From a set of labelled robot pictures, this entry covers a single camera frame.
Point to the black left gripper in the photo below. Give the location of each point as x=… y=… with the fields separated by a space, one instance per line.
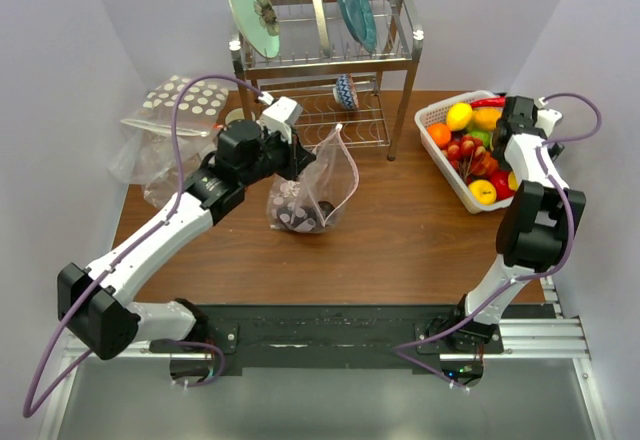
x=295 y=153

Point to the yellow apple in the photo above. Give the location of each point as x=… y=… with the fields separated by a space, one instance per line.
x=483 y=191

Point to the clear polka dot zip bag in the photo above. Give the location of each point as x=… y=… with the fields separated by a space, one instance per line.
x=333 y=176

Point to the dark purple plum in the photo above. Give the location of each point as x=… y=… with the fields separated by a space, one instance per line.
x=326 y=214

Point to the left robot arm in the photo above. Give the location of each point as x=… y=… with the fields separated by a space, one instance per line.
x=96 y=303

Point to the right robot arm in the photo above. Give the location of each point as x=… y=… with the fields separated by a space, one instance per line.
x=536 y=234

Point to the red chili pepper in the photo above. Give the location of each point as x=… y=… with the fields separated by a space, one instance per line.
x=493 y=102

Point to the cream mug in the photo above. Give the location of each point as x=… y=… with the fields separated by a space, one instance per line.
x=238 y=114

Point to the green custard apple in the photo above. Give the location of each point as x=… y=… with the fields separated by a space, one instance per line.
x=481 y=138

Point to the red apple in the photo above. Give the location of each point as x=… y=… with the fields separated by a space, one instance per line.
x=501 y=183

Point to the orange fruit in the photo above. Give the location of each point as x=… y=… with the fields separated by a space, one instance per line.
x=440 y=134

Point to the white plastic fruit basket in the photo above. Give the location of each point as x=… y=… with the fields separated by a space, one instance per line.
x=436 y=113

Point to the pile of plastic bags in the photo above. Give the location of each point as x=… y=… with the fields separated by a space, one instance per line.
x=173 y=128

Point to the blue patterned bowl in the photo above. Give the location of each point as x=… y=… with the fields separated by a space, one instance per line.
x=345 y=93

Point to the beige plate edge-on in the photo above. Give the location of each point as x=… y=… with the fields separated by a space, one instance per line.
x=321 y=24

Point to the steel dish rack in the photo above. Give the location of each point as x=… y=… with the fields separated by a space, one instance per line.
x=383 y=80

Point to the mint green floral plate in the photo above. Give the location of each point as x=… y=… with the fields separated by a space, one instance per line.
x=257 y=21

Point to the teal plate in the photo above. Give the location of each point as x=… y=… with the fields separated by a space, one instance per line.
x=360 y=22

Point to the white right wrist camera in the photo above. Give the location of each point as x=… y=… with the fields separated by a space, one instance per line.
x=546 y=118

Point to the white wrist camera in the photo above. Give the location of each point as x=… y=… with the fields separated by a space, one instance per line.
x=546 y=118
x=281 y=116

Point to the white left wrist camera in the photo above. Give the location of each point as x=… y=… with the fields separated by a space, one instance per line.
x=281 y=116

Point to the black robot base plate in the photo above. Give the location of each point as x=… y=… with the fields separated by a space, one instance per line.
x=347 y=337

